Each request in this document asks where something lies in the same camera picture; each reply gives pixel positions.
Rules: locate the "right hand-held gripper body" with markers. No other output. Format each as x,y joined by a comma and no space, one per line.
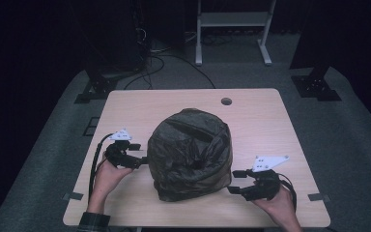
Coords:
265,187

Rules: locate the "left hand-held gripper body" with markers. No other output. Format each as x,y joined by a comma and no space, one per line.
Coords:
120,158

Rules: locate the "black plastic trash bag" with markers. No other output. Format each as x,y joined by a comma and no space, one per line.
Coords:
190,154

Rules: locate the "person's left hand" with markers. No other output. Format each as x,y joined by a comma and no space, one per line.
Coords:
108,180

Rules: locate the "person's right hand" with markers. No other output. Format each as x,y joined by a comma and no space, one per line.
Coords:
283,209

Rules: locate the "grey tape strip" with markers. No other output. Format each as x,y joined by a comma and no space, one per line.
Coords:
73,196
319,197

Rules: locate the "black floor stand base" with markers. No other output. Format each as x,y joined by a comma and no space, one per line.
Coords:
315,87
98,87

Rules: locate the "dark equipment cabinet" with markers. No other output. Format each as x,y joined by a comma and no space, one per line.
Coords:
116,35

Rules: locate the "white metal stand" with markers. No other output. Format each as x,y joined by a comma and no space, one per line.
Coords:
235,18

